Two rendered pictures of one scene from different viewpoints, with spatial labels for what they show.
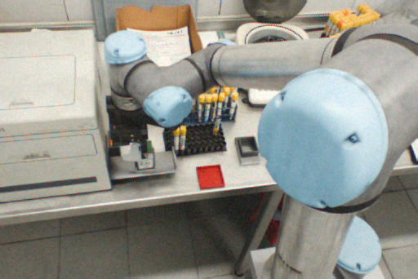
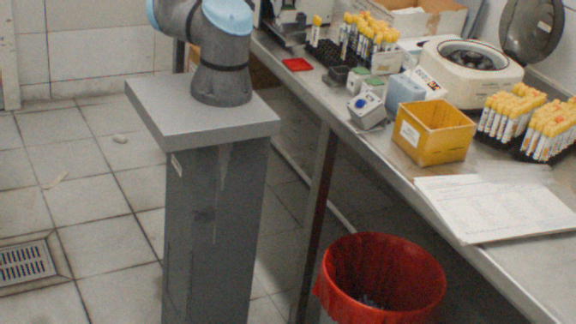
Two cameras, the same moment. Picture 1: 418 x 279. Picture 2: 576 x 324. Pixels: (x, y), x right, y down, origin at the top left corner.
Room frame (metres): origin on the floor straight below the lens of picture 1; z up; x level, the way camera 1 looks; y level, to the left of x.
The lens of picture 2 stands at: (0.11, -1.78, 1.70)
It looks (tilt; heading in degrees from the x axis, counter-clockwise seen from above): 32 degrees down; 75
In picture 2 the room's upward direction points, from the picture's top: 8 degrees clockwise
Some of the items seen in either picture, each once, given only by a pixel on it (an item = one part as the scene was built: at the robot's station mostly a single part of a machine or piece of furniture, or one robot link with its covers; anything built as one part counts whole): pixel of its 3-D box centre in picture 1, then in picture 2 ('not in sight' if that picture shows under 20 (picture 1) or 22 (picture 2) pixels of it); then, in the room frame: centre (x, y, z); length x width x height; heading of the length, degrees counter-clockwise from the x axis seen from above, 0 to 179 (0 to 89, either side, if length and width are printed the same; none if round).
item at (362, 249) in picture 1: (338, 252); (224, 27); (0.31, -0.27, 1.08); 0.13 x 0.12 x 0.14; 138
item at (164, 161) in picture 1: (136, 163); (281, 24); (0.54, 0.18, 0.92); 0.21 x 0.07 x 0.05; 107
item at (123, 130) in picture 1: (129, 117); not in sight; (0.54, 0.18, 1.10); 0.09 x 0.08 x 0.12; 107
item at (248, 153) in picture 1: (247, 148); (340, 75); (0.67, -0.11, 0.89); 0.09 x 0.05 x 0.04; 16
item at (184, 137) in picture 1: (195, 130); (333, 40); (0.68, 0.04, 0.93); 0.17 x 0.09 x 0.11; 108
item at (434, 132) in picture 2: not in sight; (432, 132); (0.80, -0.47, 0.92); 0.13 x 0.13 x 0.10; 14
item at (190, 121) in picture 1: (201, 105); (368, 49); (0.79, 0.04, 0.91); 0.20 x 0.10 x 0.07; 107
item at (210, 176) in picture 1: (210, 176); (297, 64); (0.56, -0.02, 0.88); 0.07 x 0.07 x 0.01; 17
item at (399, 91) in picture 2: not in sight; (404, 99); (0.78, -0.31, 0.92); 0.10 x 0.07 x 0.10; 109
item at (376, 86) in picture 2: not in sight; (371, 92); (0.72, -0.24, 0.91); 0.05 x 0.04 x 0.07; 17
